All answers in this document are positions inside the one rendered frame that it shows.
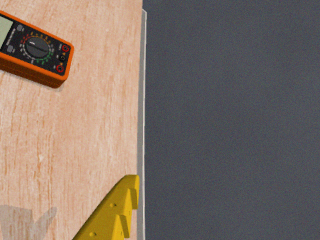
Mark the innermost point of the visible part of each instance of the orange digital multimeter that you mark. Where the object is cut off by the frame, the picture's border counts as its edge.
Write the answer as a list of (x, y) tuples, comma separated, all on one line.
[(32, 53)]

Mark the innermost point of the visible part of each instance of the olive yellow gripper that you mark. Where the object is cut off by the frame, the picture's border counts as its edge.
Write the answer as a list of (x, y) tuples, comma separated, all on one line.
[(111, 220)]

